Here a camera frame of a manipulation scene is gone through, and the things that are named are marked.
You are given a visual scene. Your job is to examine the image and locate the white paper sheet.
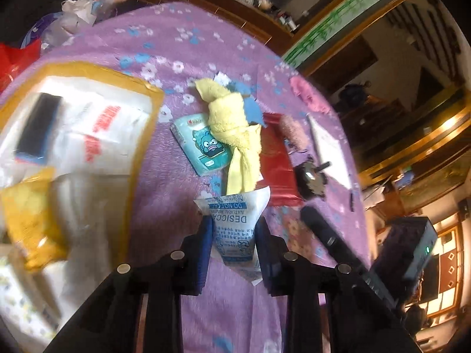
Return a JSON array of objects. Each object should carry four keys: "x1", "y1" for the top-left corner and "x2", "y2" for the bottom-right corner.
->
[{"x1": 307, "y1": 113, "x2": 353, "y2": 191}]

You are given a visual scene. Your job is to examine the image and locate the blue cloth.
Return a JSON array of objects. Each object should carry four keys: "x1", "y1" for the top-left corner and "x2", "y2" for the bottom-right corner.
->
[{"x1": 215, "y1": 71, "x2": 265, "y2": 127}]

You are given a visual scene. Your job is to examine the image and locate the yellow towel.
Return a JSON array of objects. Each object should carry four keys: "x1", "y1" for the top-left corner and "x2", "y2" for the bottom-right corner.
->
[{"x1": 194, "y1": 78, "x2": 263, "y2": 195}]

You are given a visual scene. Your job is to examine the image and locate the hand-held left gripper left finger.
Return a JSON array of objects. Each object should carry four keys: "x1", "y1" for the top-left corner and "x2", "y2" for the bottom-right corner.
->
[{"x1": 44, "y1": 217, "x2": 215, "y2": 353}]

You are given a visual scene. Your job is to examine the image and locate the pink fluffy cloth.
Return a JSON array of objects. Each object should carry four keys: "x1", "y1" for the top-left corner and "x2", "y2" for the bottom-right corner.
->
[{"x1": 289, "y1": 76, "x2": 332, "y2": 114}]

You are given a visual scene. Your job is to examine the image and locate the black and blue sponge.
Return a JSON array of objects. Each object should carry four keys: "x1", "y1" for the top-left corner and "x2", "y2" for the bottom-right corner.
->
[{"x1": 15, "y1": 93, "x2": 63, "y2": 164}]

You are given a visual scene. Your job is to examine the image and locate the red foil packet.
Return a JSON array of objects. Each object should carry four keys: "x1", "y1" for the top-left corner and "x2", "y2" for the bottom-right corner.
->
[{"x1": 259, "y1": 112, "x2": 304, "y2": 207}]

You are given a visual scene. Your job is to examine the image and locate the red bag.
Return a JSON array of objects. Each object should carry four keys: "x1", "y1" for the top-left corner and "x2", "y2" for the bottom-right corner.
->
[{"x1": 0, "y1": 39, "x2": 42, "y2": 92}]

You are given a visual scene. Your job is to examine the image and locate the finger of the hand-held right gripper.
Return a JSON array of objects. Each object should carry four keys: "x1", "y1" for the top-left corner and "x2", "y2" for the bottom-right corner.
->
[{"x1": 300, "y1": 206, "x2": 402, "y2": 313}]

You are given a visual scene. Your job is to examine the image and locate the pink fluffy roll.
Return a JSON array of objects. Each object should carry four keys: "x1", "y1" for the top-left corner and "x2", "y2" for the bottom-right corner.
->
[{"x1": 278, "y1": 115, "x2": 310, "y2": 154}]

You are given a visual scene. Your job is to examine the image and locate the teal tissue pack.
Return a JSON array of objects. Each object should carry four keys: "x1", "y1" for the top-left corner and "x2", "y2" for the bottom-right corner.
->
[{"x1": 170, "y1": 115, "x2": 234, "y2": 177}]

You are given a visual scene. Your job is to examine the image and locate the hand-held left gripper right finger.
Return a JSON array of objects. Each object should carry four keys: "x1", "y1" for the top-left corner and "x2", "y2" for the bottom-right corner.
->
[{"x1": 255, "y1": 218, "x2": 424, "y2": 353}]

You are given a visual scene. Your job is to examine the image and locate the yellow sponge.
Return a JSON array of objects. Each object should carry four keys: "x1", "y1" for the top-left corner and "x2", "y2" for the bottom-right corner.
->
[{"x1": 0, "y1": 167, "x2": 70, "y2": 273}]

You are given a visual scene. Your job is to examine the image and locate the white printed plastic bag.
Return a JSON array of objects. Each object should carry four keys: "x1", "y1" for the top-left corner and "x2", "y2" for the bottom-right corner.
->
[{"x1": 0, "y1": 75, "x2": 153, "y2": 192}]

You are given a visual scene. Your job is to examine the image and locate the white patterned cloth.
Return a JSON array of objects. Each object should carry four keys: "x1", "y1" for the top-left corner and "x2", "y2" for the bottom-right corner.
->
[{"x1": 0, "y1": 254, "x2": 63, "y2": 339}]

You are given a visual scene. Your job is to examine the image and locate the white desiccant packet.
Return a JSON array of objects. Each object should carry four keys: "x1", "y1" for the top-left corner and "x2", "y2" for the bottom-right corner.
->
[{"x1": 193, "y1": 187, "x2": 271, "y2": 285}]

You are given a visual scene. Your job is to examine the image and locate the white plastic bags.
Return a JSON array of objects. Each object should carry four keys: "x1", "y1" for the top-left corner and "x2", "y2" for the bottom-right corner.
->
[{"x1": 40, "y1": 0, "x2": 133, "y2": 52}]

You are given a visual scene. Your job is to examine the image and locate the black round gadget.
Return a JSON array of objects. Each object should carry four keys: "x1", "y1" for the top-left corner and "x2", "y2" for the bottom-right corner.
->
[{"x1": 293, "y1": 156, "x2": 332, "y2": 201}]

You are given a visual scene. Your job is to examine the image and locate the purple bag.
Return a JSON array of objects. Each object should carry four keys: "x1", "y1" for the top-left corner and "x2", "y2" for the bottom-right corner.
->
[{"x1": 20, "y1": 13, "x2": 63, "y2": 50}]

